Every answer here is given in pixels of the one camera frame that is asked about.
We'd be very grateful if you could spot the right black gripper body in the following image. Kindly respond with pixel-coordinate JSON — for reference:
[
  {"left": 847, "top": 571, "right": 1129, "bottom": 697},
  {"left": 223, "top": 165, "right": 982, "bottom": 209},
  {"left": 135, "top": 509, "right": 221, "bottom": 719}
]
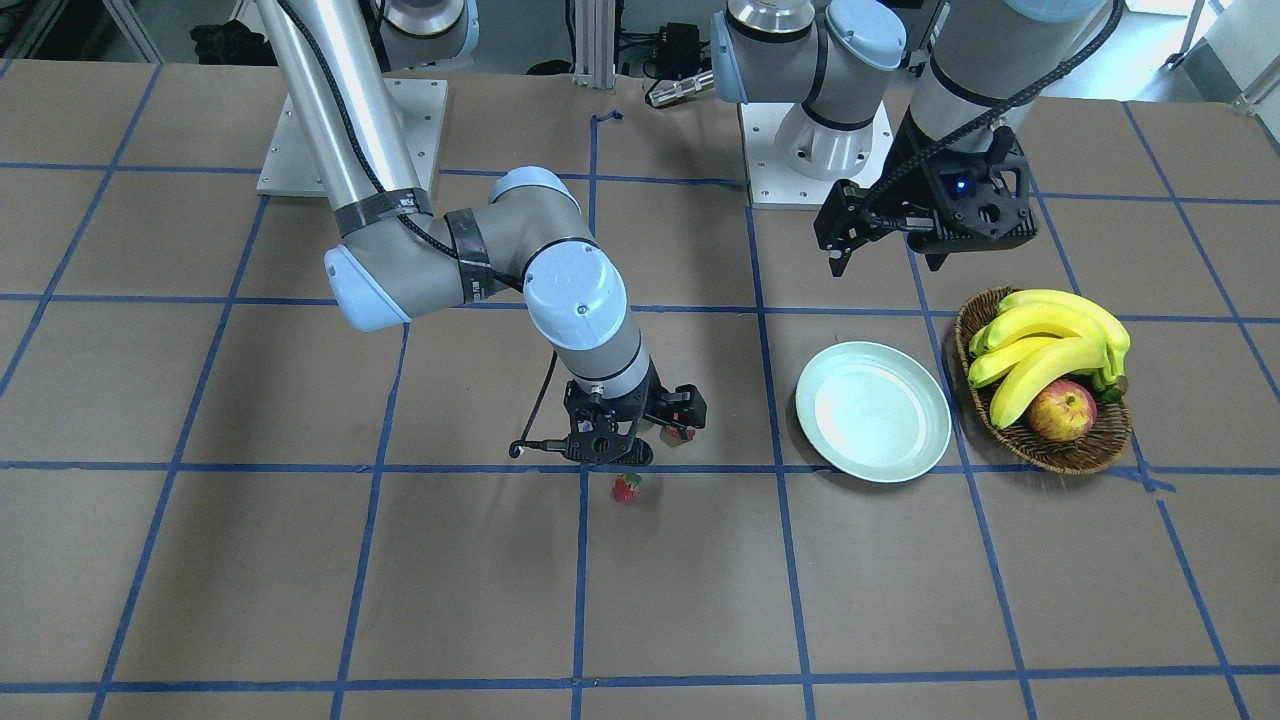
[{"left": 648, "top": 384, "right": 708, "bottom": 430}]

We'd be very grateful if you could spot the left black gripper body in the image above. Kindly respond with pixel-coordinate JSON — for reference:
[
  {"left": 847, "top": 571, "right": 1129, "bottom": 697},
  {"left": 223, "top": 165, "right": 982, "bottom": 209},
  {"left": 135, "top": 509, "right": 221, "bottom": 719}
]
[{"left": 813, "top": 178, "right": 906, "bottom": 252}]

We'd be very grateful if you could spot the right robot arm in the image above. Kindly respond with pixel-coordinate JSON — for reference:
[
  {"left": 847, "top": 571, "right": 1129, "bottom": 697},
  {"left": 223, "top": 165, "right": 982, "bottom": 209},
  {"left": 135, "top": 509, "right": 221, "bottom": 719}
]
[{"left": 259, "top": 1, "right": 707, "bottom": 454}]

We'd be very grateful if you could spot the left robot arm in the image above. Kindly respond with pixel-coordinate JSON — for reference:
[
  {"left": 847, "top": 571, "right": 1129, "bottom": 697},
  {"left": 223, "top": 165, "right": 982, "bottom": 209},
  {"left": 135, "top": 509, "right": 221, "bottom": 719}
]
[{"left": 709, "top": 1, "right": 1125, "bottom": 277}]

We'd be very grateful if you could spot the light green plate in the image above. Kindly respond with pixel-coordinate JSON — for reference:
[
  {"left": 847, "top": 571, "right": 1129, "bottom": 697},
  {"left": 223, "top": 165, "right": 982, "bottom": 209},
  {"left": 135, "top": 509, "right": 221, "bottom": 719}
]
[{"left": 794, "top": 341, "right": 952, "bottom": 484}]

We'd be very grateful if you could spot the yellow banana bunch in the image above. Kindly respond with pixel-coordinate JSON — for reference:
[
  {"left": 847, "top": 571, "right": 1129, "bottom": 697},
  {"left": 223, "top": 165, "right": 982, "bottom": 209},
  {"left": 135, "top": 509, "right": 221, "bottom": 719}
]
[{"left": 955, "top": 287, "right": 1132, "bottom": 430}]

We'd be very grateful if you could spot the red apple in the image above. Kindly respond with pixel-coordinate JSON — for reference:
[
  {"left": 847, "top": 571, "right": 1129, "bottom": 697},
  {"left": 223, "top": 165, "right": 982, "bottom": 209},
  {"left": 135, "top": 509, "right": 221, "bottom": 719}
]
[{"left": 1024, "top": 379, "right": 1098, "bottom": 443}]

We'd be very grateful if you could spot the wicker basket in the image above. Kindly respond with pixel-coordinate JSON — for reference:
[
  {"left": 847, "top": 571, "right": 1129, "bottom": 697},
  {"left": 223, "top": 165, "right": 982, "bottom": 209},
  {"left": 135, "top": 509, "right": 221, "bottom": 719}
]
[{"left": 947, "top": 287, "right": 1133, "bottom": 475}]

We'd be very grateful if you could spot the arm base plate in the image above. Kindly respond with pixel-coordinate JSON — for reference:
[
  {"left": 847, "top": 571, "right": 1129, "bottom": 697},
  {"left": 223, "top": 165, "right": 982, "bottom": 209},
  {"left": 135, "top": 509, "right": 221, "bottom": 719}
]
[
  {"left": 257, "top": 78, "right": 449, "bottom": 199},
  {"left": 739, "top": 102, "right": 892, "bottom": 210}
]

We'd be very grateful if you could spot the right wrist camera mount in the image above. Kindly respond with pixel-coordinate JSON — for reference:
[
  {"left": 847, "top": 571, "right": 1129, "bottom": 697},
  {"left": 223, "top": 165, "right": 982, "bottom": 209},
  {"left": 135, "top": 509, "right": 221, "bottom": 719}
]
[{"left": 561, "top": 380, "right": 654, "bottom": 468}]

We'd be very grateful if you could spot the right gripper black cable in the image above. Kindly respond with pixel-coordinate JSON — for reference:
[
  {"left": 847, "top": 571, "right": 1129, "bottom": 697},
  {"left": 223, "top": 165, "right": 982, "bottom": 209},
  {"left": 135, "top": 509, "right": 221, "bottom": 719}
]
[{"left": 508, "top": 350, "right": 561, "bottom": 461}]

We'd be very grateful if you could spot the aluminium frame post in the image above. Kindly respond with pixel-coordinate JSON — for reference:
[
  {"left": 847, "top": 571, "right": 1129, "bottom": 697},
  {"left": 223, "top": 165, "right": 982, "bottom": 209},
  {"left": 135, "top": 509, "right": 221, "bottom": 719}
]
[{"left": 570, "top": 0, "right": 618, "bottom": 92}]

